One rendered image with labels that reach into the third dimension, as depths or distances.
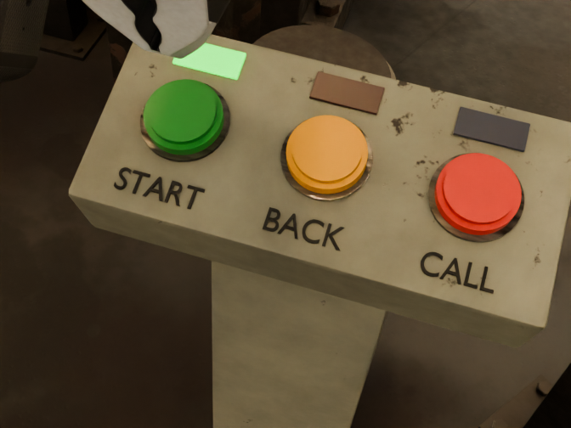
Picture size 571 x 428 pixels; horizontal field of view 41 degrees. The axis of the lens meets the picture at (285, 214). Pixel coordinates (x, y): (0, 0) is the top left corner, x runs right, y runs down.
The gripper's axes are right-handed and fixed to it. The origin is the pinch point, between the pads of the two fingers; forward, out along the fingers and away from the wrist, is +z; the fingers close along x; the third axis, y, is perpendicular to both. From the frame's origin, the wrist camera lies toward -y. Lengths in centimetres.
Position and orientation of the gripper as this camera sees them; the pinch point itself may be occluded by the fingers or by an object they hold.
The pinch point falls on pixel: (161, 48)
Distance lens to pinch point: 33.7
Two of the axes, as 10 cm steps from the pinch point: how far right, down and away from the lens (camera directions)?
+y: 2.9, -9.0, 3.3
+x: -9.6, -2.6, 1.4
